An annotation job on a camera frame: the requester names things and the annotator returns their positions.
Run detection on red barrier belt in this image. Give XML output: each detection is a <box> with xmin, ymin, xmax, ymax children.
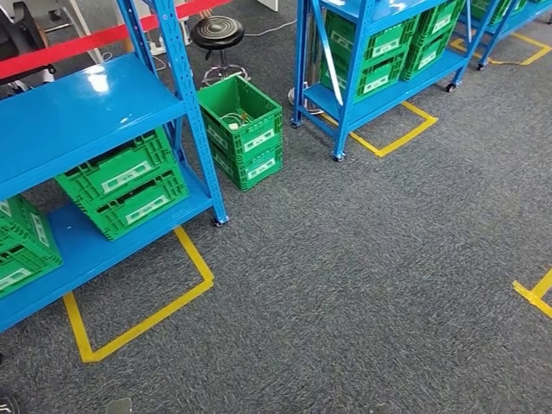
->
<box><xmin>0</xmin><ymin>0</ymin><xmax>233</xmax><ymax>81</ymax></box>

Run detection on chrome stanchion post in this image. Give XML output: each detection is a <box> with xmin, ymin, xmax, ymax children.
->
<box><xmin>288</xmin><ymin>11</ymin><xmax>325</xmax><ymax>116</ymax></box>

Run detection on black round stool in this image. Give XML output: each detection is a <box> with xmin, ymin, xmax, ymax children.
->
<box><xmin>190</xmin><ymin>15</ymin><xmax>250</xmax><ymax>88</ymax></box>

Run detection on black office chair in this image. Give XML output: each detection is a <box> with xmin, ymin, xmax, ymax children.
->
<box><xmin>0</xmin><ymin>0</ymin><xmax>57</xmax><ymax>90</ymax></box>

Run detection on loose wires in crate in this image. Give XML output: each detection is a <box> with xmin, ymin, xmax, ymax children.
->
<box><xmin>220</xmin><ymin>111</ymin><xmax>251</xmax><ymax>131</ymax></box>

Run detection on blue metal shelf rack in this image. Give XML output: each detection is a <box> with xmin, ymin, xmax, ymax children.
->
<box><xmin>291</xmin><ymin>0</ymin><xmax>503</xmax><ymax>163</ymax></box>
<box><xmin>457</xmin><ymin>0</ymin><xmax>552</xmax><ymax>71</ymax></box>
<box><xmin>0</xmin><ymin>0</ymin><xmax>229</xmax><ymax>334</ymax></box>

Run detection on yellow floor tape outline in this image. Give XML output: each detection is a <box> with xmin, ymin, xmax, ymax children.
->
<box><xmin>321</xmin><ymin>101</ymin><xmax>439</xmax><ymax>159</ymax></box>
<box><xmin>63</xmin><ymin>226</ymin><xmax>215</xmax><ymax>365</ymax></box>

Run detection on white floor cable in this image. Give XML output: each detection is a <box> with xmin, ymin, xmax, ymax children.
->
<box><xmin>245</xmin><ymin>20</ymin><xmax>298</xmax><ymax>38</ymax></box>

